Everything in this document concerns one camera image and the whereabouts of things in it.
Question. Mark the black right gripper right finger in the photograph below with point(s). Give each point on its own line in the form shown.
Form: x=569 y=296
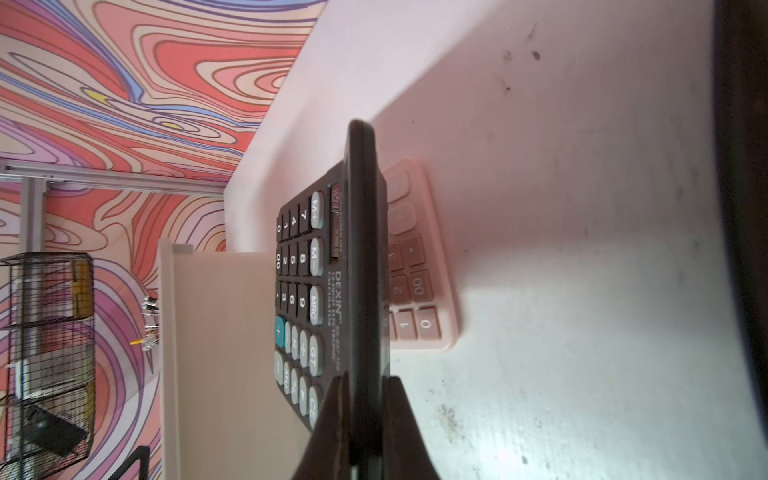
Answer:
x=404 y=452

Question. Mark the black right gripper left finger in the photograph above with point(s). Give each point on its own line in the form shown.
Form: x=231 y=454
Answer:
x=327 y=455

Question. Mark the white plastic storage box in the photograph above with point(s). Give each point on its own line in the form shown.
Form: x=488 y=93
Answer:
x=223 y=416

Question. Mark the black calculator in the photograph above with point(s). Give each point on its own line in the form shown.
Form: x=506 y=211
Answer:
x=330 y=297

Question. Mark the clear pencil cup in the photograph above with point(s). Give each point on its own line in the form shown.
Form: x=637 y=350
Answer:
x=151 y=336

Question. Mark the black wire basket left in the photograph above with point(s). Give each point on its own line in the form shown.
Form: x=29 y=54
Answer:
x=48 y=339

